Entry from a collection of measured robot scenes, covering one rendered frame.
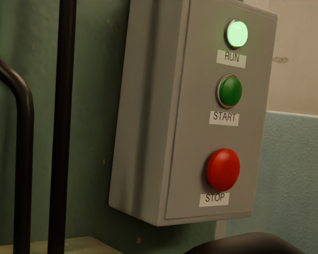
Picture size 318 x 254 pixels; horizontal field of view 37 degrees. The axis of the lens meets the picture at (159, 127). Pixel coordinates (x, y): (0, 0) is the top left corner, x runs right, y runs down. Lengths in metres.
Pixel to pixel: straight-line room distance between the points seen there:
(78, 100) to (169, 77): 0.07
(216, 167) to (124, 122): 0.07
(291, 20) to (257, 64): 2.44
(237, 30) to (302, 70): 2.37
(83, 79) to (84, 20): 0.04
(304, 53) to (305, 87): 0.19
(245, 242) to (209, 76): 0.16
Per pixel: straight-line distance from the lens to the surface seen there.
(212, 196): 0.35
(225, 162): 0.33
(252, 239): 0.43
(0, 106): 0.32
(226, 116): 0.34
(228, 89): 0.33
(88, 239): 0.35
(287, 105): 2.73
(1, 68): 0.31
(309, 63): 2.70
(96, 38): 0.35
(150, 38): 0.33
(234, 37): 0.34
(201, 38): 0.32
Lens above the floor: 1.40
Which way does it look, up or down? 3 degrees down
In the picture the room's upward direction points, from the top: 7 degrees clockwise
